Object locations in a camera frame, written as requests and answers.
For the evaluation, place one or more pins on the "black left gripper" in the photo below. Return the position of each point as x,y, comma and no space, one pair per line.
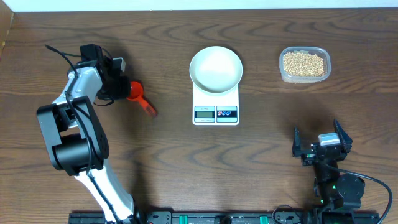
125,90

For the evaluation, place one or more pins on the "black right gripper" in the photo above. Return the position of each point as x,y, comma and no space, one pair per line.
346,142

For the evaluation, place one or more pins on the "red plastic measuring scoop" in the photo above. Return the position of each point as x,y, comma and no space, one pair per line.
137,95

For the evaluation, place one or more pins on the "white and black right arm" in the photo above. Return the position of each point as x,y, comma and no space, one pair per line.
340,193

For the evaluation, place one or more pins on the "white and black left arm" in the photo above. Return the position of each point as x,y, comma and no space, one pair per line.
75,139

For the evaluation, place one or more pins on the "white digital kitchen scale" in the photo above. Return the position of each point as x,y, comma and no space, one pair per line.
215,110

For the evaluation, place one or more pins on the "white ceramic bowl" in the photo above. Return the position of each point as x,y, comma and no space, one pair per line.
216,70

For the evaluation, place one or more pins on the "clear plastic container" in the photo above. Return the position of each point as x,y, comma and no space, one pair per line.
306,80

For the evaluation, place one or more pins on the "pile of soybeans in container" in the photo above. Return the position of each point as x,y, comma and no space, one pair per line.
303,64

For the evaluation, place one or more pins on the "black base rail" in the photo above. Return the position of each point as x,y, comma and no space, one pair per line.
164,217

